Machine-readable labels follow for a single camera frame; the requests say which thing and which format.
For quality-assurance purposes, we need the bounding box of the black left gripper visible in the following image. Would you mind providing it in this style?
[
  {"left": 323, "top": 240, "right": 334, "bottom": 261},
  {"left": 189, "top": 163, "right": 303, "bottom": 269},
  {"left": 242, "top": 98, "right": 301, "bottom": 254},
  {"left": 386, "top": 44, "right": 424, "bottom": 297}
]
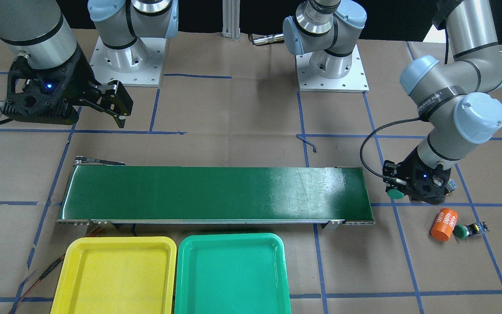
[{"left": 383, "top": 148, "right": 451, "bottom": 205}]

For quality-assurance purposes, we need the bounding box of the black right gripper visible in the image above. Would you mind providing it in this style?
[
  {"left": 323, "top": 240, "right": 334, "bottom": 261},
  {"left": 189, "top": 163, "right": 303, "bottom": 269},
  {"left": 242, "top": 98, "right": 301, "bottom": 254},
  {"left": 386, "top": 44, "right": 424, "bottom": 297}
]
[{"left": 1, "top": 46, "right": 133, "bottom": 128}]

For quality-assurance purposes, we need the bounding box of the green push button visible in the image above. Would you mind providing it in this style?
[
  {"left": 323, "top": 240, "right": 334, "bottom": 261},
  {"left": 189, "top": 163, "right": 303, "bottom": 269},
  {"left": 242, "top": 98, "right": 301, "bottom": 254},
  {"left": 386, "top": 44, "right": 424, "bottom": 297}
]
[
  {"left": 386, "top": 188, "right": 405, "bottom": 199},
  {"left": 453, "top": 222, "right": 489, "bottom": 239}
]

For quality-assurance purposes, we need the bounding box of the orange cylinder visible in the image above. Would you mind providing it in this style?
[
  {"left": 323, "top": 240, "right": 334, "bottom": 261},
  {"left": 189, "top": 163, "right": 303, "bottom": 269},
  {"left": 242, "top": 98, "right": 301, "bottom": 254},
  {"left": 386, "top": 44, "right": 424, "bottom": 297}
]
[{"left": 430, "top": 208, "right": 458, "bottom": 241}]

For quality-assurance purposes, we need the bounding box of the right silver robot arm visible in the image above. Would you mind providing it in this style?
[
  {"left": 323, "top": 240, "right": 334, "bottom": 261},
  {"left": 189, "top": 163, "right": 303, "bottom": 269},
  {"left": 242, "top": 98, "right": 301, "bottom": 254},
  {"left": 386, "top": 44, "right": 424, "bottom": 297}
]
[{"left": 0, "top": 0, "right": 133, "bottom": 128}]

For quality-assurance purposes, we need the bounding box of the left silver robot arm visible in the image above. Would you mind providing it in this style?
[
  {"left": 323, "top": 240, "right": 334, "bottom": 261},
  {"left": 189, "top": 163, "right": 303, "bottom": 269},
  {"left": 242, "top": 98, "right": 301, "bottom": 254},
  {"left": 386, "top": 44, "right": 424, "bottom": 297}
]
[{"left": 282, "top": 0, "right": 502, "bottom": 205}]

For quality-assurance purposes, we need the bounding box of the green conveyor belt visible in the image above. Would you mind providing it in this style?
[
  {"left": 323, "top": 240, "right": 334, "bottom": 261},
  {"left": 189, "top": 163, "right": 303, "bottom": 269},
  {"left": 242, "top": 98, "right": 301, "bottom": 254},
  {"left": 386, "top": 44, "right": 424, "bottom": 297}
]
[{"left": 57, "top": 164, "right": 375, "bottom": 226}]

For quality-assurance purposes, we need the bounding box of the yellow plastic tray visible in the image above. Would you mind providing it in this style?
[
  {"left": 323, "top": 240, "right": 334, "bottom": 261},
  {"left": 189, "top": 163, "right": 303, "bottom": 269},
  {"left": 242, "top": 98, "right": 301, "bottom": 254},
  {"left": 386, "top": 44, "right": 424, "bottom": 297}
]
[{"left": 51, "top": 236, "right": 177, "bottom": 314}]

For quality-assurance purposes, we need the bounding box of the green plastic tray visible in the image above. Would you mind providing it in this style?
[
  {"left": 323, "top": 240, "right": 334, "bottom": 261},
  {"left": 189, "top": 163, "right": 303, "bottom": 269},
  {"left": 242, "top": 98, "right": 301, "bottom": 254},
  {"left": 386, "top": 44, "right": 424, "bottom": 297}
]
[{"left": 174, "top": 233, "right": 292, "bottom": 314}]

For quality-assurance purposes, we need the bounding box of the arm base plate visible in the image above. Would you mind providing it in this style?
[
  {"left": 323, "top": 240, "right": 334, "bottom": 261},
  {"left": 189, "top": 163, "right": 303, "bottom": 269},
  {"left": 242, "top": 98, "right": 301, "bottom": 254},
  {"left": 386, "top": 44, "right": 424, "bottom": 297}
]
[
  {"left": 295, "top": 46, "right": 370, "bottom": 93},
  {"left": 90, "top": 38, "right": 167, "bottom": 88}
]

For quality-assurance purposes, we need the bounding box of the black braided cable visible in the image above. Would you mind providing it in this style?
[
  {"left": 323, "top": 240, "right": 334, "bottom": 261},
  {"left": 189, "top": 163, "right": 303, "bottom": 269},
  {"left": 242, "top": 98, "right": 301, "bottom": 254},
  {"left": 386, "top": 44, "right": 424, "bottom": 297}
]
[{"left": 360, "top": 117, "right": 421, "bottom": 183}]

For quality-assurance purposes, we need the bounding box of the aluminium frame post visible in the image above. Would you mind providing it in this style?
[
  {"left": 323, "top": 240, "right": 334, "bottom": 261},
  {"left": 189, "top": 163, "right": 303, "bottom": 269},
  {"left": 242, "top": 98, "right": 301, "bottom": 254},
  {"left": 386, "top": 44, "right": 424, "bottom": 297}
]
[{"left": 222, "top": 0, "right": 241, "bottom": 41}]

